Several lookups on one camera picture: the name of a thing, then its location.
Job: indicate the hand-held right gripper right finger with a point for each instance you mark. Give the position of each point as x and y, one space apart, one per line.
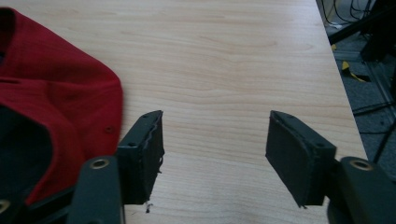
295 161

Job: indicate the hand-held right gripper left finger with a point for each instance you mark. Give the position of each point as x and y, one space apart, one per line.
141 161

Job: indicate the red shirt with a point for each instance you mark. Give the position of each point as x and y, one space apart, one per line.
56 102

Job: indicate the yellow tape strip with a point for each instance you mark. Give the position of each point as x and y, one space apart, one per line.
350 71

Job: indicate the black metal stand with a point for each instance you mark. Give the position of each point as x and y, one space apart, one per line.
367 28

